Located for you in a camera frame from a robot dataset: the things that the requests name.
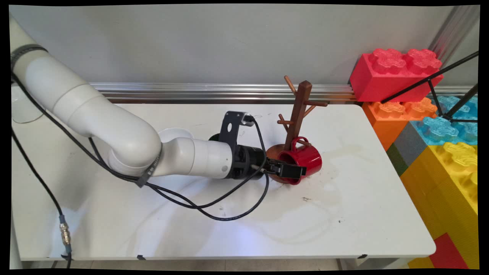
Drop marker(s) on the black tripod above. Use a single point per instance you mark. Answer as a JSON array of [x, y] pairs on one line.
[[420, 83]]

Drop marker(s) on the big yellow toy block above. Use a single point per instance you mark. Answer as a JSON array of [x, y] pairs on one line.
[[439, 191]]

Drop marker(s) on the big orange toy block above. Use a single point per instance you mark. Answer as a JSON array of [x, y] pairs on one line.
[[382, 122]]

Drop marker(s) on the white bowl with blue base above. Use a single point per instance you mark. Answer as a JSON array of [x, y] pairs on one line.
[[175, 134]]

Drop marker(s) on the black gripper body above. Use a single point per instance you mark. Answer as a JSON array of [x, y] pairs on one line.
[[248, 162]]

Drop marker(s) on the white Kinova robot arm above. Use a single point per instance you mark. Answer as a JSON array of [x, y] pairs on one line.
[[130, 141]]

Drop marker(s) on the white mug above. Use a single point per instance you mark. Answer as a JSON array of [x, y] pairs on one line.
[[23, 112]]

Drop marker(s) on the red mug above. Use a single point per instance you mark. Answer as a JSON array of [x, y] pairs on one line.
[[309, 158]]

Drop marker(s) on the brown wooden mug tree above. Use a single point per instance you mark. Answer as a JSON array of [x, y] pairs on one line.
[[300, 110]]

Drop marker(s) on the big red toy block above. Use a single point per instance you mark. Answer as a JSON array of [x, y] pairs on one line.
[[378, 80]]

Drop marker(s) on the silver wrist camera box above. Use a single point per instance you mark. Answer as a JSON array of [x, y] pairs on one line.
[[247, 117]]

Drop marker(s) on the aluminium rail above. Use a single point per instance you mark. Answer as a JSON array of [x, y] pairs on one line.
[[191, 91]]

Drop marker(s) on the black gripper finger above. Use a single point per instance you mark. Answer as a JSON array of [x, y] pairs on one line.
[[280, 162], [294, 172]]

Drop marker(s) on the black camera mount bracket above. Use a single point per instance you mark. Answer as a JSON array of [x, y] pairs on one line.
[[229, 130]]

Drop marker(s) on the big green toy block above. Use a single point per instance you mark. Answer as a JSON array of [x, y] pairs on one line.
[[396, 160]]

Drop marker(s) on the big grey toy block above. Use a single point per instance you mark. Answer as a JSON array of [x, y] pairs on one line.
[[408, 143]]

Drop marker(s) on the big light blue toy block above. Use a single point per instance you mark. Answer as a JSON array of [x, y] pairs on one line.
[[439, 130]]

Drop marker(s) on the flat red toy block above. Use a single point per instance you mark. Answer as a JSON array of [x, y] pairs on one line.
[[447, 252]]

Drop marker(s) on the dark green mug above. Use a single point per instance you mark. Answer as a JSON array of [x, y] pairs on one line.
[[214, 137]]

